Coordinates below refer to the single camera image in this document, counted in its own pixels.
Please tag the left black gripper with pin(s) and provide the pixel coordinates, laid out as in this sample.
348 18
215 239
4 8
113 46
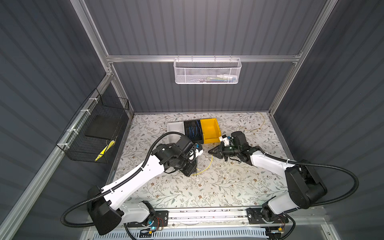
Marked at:
192 166

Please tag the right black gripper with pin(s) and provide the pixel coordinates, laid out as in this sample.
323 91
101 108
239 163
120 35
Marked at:
219 153

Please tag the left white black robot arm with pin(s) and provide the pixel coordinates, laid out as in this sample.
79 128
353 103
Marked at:
107 205

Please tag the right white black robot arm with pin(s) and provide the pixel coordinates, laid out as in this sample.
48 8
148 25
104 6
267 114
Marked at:
305 186

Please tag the yellow plastic bin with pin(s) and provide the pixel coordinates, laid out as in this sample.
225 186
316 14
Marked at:
211 131

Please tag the floral table mat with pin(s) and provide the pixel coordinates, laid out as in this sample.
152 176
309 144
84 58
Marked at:
218 183

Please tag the black plastic bin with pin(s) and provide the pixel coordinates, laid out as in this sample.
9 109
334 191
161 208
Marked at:
194 131

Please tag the white plastic bin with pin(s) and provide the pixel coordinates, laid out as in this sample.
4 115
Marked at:
175 127

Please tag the yellow black tool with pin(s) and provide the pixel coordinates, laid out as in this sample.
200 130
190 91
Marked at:
103 152

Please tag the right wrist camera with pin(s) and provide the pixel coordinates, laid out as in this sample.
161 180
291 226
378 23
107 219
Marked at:
227 140

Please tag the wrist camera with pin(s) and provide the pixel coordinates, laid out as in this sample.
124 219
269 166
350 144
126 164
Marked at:
198 150
227 140

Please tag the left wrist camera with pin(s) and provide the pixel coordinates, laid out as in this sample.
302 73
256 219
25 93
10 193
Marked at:
198 150

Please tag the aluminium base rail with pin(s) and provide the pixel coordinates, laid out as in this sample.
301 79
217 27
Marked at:
211 218

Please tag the white wire mesh basket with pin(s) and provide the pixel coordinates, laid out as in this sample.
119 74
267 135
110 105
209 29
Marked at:
207 72

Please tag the black wire mesh basket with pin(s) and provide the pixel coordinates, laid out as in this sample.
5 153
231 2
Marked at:
105 119

